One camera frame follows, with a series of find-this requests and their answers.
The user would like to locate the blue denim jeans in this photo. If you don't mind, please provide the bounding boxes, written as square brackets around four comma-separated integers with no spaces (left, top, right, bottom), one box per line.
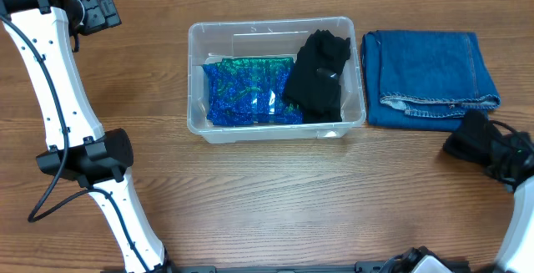
[360,30,501,131]

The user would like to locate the black cloth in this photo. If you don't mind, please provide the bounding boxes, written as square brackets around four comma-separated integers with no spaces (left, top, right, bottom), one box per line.
[443,110,502,166]
[284,29,351,117]

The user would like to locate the clear plastic storage bin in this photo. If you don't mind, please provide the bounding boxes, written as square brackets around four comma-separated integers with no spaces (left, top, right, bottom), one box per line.
[187,16,366,144]

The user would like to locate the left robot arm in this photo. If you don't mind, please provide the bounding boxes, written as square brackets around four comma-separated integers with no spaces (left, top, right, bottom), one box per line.
[1,0,170,272]

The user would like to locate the black socks bundle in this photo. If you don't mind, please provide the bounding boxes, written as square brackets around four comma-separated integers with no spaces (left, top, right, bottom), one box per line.
[303,99,342,124]

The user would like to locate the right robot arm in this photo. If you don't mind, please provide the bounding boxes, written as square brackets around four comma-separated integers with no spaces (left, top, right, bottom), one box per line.
[486,132,533,272]

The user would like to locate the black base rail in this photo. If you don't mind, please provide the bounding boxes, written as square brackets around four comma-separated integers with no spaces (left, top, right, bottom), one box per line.
[103,260,472,273]

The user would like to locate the blue green sparkly fabric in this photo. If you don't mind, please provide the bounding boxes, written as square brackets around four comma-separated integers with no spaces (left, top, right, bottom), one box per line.
[203,58,303,127]

